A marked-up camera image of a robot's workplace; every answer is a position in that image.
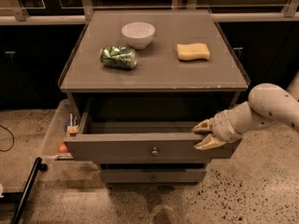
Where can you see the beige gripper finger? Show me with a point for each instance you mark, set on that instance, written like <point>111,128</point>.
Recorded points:
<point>204,126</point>
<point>209,142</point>

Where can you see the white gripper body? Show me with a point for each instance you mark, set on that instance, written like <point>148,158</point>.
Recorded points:
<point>224,127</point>

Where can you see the grey top drawer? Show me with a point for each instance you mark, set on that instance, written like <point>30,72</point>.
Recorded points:
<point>122,130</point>

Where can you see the grey drawer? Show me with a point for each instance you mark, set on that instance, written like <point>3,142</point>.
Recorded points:
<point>142,176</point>
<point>122,130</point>

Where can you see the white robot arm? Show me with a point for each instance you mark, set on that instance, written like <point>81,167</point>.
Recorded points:
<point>267,104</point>

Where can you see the grey bottom drawer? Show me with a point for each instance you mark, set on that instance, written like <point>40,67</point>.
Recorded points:
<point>142,176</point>

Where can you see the grey drawer cabinet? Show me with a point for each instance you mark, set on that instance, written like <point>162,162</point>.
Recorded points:
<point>207,86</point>

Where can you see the yellow sponge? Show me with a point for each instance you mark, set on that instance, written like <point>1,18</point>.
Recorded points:
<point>195,51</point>

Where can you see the crushed green soda can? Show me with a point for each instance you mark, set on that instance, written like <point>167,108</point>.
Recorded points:
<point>118,57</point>

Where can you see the white ceramic bowl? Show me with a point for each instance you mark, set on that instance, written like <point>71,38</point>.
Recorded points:
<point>138,35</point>

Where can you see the metal window railing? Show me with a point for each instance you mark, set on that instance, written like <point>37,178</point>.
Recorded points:
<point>75,11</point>

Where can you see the brown snack carton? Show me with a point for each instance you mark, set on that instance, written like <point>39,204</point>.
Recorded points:
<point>71,131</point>

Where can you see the clear plastic storage bin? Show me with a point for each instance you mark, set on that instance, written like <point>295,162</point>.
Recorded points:
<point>56,135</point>

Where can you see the orange round fruit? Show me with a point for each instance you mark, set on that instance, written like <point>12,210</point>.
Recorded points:
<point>62,148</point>

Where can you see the black metal pole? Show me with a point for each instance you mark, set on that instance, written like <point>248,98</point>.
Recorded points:
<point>38,166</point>

